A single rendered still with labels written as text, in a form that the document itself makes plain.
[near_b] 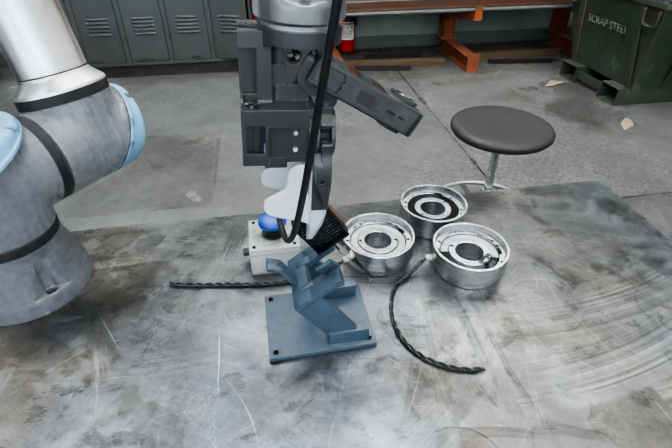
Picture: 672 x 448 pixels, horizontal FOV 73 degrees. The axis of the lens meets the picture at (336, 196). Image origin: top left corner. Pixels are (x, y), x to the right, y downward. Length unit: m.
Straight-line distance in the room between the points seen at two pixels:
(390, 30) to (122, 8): 2.26
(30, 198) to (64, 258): 0.10
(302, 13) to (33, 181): 0.41
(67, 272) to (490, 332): 0.55
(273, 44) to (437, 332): 0.40
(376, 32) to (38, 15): 3.97
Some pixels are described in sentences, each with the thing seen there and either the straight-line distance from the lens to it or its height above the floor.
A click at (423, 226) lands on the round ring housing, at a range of 0.71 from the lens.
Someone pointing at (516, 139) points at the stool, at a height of 0.62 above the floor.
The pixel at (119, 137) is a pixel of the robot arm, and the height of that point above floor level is 0.97.
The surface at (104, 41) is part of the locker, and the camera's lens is 4.02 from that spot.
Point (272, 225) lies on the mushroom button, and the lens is 0.63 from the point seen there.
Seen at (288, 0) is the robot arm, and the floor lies 1.19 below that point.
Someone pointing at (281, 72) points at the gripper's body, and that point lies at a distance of 0.40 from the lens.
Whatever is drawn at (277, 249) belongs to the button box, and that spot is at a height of 0.84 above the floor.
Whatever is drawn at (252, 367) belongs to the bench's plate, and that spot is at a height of 0.80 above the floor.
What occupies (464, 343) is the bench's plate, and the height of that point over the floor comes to 0.80.
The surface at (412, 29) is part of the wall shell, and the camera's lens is 4.60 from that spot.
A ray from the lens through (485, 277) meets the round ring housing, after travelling 0.64.
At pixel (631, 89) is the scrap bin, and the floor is 0.11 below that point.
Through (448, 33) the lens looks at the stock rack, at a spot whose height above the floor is 0.17.
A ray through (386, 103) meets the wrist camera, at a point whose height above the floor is 1.10.
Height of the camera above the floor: 1.26
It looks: 34 degrees down
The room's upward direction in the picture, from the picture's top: straight up
